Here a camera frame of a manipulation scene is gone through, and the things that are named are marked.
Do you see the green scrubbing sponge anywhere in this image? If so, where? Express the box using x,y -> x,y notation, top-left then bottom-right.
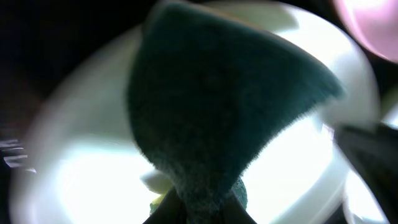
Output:
126,1 -> 343,223

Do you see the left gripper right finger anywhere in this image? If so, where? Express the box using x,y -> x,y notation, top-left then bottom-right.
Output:
220,192 -> 257,224

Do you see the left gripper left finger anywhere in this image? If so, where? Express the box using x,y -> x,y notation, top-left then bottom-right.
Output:
143,187 -> 187,224

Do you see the white plate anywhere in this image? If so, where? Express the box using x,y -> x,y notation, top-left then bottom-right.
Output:
333,0 -> 398,65

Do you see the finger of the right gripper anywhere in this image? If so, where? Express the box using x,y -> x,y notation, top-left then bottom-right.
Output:
334,123 -> 398,222

